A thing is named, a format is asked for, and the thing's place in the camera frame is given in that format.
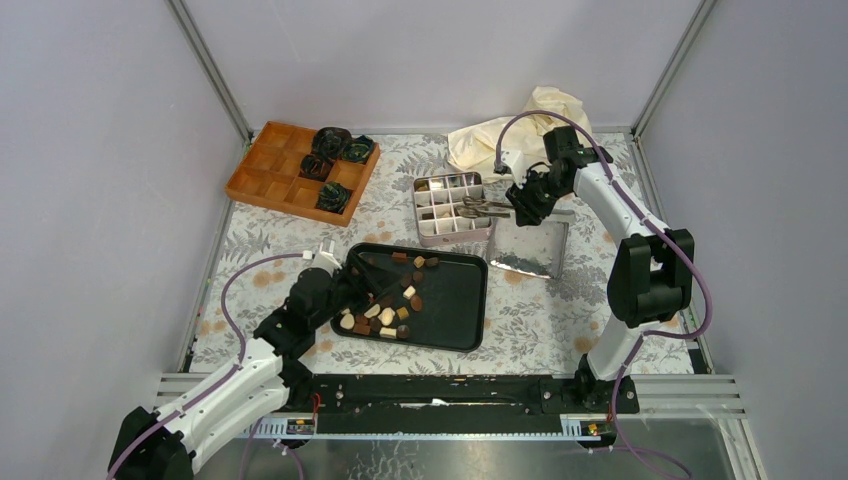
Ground black plastic tray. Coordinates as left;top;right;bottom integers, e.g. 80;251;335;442
330;243;488;353

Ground metal serving tongs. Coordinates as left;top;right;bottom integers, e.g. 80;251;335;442
454;196;514;219

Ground floral table mat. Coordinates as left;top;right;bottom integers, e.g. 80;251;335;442
189;134;616;374

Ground pink grid box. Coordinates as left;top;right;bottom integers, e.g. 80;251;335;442
412;172;493;247

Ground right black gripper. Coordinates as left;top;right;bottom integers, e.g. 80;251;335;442
505;168;569;228

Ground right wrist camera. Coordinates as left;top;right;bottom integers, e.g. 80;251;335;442
494;150;532;185

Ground purple cable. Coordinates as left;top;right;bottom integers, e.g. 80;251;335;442
493;109;713;478
105;251;313;480

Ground orange compartment box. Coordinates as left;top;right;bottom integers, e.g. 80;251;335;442
225;121;380;227

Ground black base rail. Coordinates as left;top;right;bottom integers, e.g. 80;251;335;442
282;374;640;436

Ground silver metal tray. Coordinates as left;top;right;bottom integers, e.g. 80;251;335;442
486;209;576;279

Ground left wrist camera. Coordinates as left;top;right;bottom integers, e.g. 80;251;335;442
301;238;342;274

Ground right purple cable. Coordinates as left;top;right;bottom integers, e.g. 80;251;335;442
493;109;713;478

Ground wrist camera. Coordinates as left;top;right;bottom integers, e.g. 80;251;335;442
301;238;342;274
494;150;532;185

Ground white oval chocolate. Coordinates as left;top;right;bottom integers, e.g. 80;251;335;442
363;303;382;319

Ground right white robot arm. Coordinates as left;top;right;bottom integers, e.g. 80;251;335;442
495;126;694;412

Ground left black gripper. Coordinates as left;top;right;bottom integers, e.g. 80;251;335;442
311;253;405;333

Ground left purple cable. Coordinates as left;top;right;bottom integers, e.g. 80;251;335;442
105;251;313;480

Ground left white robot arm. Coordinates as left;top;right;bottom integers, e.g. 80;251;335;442
107;252;400;479

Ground dark paper cup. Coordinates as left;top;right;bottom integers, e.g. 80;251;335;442
299;154;335;182
312;127;352;160
315;182;352;214
340;135;376;165

